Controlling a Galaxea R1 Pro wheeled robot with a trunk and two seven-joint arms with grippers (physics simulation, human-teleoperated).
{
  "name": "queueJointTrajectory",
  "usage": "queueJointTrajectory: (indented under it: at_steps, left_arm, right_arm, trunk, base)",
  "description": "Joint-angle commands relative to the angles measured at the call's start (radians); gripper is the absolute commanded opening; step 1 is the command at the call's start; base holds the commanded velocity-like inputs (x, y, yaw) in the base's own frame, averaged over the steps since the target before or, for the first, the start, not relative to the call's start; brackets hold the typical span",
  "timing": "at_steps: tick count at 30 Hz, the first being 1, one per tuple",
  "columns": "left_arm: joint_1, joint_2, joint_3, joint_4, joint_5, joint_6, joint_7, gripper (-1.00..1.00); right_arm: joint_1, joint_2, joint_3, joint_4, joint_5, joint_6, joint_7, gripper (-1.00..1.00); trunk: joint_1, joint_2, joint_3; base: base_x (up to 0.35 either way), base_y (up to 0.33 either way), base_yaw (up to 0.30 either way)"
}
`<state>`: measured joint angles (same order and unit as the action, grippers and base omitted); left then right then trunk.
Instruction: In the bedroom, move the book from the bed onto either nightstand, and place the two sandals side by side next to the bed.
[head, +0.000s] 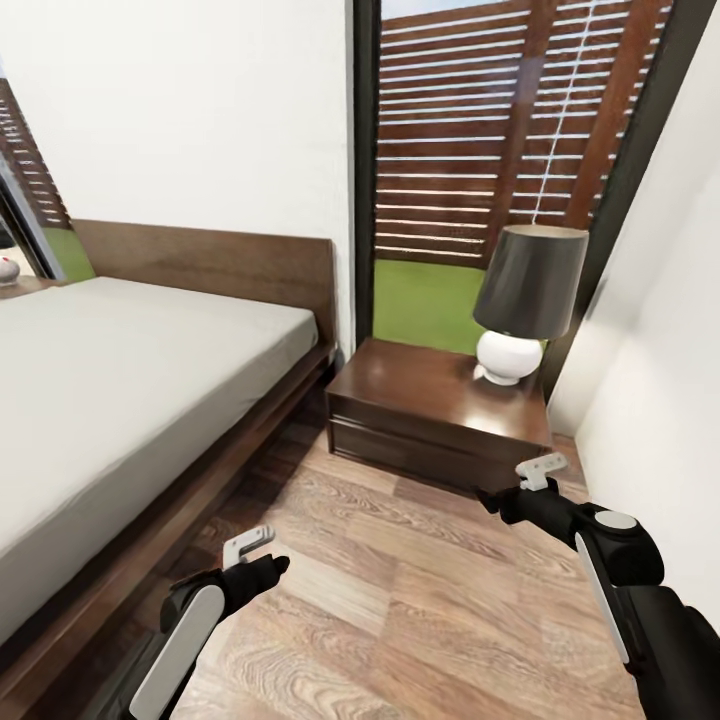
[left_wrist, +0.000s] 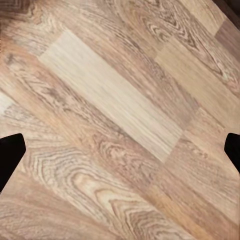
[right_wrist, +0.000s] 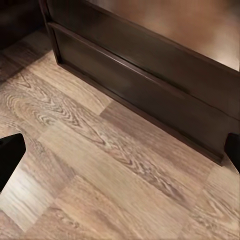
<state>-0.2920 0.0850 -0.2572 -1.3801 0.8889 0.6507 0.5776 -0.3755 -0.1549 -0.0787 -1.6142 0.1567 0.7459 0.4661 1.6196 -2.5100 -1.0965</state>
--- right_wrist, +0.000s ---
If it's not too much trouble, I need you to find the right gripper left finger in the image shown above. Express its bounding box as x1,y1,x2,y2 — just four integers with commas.
0,133,26,194

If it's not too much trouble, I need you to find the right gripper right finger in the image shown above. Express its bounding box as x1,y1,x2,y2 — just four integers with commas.
224,132,240,173

